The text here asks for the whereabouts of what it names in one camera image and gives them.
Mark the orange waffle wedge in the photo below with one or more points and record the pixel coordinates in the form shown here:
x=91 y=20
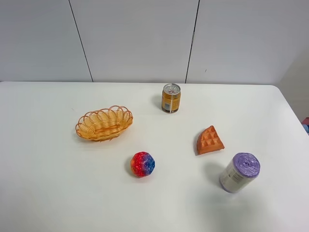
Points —
x=209 y=141

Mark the orange woven wicker basket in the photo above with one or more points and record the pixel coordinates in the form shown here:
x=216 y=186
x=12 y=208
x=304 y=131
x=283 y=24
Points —
x=104 y=124

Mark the gold beverage can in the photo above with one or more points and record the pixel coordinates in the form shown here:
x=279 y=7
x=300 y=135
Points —
x=171 y=95

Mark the red blue dimpled ball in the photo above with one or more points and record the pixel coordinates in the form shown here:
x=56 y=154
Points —
x=142 y=164

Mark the purple garbage bag roll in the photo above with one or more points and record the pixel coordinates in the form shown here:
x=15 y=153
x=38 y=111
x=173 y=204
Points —
x=241 y=170

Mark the red blue object at edge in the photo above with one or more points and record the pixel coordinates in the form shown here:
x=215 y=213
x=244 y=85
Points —
x=305 y=124

